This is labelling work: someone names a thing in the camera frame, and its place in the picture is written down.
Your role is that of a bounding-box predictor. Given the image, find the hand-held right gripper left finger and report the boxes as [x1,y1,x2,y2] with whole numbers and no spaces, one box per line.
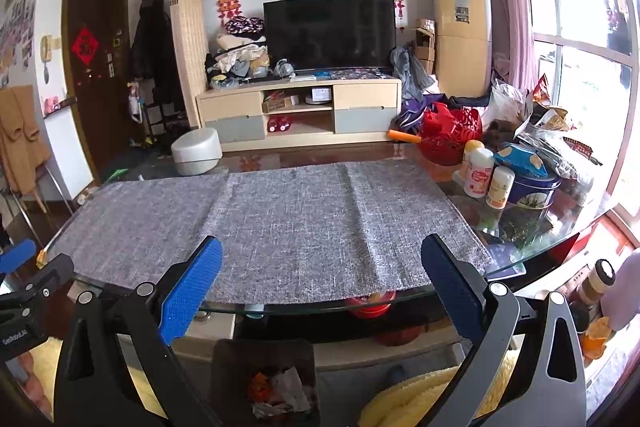
[54,236,224,427]

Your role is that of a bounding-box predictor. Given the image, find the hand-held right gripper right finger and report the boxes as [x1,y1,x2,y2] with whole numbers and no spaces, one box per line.
[421,234,587,427]

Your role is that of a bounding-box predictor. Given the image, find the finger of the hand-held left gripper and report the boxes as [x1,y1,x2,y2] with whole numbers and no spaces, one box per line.
[0,239,37,276]
[0,253,76,309]

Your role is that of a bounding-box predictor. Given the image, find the brown trash bin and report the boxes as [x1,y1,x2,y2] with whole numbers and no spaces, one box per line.
[209,338,321,427]

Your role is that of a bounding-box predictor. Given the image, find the orange snack packet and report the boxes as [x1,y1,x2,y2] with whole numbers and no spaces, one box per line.
[249,371,275,403]

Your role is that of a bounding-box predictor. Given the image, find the white paper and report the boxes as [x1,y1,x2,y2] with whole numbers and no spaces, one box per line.
[272,367,312,412]

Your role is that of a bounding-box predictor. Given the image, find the blue book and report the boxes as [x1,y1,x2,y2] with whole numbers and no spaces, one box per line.
[481,242,529,279]

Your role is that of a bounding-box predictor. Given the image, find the brown basketball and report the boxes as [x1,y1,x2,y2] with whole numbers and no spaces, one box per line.
[384,326,422,348]

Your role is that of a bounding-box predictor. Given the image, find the red bowl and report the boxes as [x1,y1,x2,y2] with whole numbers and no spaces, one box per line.
[347,289,397,319]

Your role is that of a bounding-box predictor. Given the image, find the small white bottle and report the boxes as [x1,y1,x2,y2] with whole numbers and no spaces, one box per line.
[486,166,516,210]

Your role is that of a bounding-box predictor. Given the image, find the gray woven table mat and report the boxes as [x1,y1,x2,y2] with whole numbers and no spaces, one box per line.
[47,159,511,306]

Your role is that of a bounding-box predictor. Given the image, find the large white bottle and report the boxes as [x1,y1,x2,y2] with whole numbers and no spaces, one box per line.
[464,148,496,199]

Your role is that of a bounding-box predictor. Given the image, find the white board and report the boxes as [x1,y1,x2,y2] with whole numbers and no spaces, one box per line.
[43,99,96,204]

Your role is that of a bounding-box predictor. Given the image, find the tan hanging coat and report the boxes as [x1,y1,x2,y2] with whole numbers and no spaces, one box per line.
[0,85,51,196]

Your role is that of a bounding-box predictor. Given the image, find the glass top coffee table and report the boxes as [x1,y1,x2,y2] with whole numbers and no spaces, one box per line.
[37,141,640,373]

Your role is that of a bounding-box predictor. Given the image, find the blue cookie tin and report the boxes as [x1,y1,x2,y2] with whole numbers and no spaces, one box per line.
[502,167,564,211]

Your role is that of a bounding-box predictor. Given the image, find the white round container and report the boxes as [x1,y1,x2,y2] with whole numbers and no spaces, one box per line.
[171,130,224,176]

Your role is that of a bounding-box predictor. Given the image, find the yellow cap white bottle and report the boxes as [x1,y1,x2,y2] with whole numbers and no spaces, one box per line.
[459,139,486,182]

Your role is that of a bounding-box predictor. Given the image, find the beige thermos bottle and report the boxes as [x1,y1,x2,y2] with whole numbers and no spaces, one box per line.
[574,259,617,309]

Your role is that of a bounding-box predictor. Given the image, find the blue tissue packet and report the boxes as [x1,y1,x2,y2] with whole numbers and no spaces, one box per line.
[494,143,544,178]

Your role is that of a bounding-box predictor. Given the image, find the red plastic basket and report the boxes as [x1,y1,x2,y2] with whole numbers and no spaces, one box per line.
[417,103,484,166]

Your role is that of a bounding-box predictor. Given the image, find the orange foam tube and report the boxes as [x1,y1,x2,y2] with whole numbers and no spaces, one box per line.
[387,129,424,146]

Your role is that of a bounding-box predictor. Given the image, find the brown door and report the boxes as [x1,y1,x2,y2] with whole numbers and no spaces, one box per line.
[61,0,134,174]

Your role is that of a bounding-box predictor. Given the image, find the child scooter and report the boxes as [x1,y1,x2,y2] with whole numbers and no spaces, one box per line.
[126,80,157,148]

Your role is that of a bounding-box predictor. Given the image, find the pile of snack bags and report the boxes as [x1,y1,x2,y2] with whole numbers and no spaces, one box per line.
[520,74,607,195]

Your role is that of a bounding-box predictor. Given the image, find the cream TV cabinet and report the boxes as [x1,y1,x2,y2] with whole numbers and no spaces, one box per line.
[195,74,403,146]

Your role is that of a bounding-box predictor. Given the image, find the white plastic bag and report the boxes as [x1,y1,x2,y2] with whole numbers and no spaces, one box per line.
[487,79,529,128]

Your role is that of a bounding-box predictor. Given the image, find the small cardboard box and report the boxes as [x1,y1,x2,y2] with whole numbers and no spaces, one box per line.
[262,94,301,114]

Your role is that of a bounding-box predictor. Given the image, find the gray jacket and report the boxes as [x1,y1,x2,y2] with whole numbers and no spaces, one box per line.
[391,46,437,104]

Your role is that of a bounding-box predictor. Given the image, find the red diamond door sign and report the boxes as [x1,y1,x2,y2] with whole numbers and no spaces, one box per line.
[71,25,105,66]

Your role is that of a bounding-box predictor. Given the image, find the beige woven folding screen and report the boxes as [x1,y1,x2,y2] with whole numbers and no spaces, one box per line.
[169,0,211,130]

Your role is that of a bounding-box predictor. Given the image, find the stacked cardboard boxes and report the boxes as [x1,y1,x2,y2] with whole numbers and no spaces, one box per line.
[413,19,437,76]

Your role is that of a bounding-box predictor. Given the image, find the pile of clothes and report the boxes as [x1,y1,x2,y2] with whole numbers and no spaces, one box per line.
[205,17,272,89]

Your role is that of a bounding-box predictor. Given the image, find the dark hanging coats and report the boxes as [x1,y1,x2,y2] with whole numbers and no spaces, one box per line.
[130,0,187,114]

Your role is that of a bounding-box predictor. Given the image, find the beige standing air conditioner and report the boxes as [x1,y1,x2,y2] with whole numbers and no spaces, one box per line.
[432,0,494,99]

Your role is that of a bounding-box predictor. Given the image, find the black television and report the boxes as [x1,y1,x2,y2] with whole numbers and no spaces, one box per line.
[263,0,397,72]

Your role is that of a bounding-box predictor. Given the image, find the window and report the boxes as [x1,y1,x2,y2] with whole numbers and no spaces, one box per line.
[510,0,640,220]

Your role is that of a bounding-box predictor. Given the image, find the white wall intercom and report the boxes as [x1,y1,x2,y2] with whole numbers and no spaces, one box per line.
[40,34,55,86]

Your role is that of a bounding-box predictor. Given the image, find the wall photo collage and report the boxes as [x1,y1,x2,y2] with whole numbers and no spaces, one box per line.
[0,0,36,88]

